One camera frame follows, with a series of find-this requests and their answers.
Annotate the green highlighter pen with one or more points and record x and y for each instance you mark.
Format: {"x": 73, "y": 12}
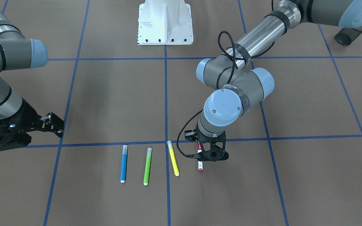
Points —
{"x": 147, "y": 166}

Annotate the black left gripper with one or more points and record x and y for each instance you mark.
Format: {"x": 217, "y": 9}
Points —
{"x": 190, "y": 135}

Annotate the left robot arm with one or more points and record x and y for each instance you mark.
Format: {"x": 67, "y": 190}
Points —
{"x": 236, "y": 90}

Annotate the blue highlighter pen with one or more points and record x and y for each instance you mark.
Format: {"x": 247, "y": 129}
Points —
{"x": 124, "y": 164}

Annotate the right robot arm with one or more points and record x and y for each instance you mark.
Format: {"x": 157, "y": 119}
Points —
{"x": 16, "y": 53}

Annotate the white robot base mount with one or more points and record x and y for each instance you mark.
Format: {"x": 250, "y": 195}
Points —
{"x": 165, "y": 22}

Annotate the brown paper table mat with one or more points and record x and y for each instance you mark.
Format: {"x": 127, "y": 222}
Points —
{"x": 295, "y": 159}

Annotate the yellow highlighter pen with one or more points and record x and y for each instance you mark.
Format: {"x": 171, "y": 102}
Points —
{"x": 173, "y": 158}

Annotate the red marker pen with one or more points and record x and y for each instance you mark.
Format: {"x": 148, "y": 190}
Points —
{"x": 200, "y": 163}

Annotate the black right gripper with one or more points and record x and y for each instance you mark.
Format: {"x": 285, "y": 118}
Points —
{"x": 26, "y": 113}

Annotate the black mesh pen cup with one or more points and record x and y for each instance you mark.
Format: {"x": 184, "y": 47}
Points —
{"x": 346, "y": 36}

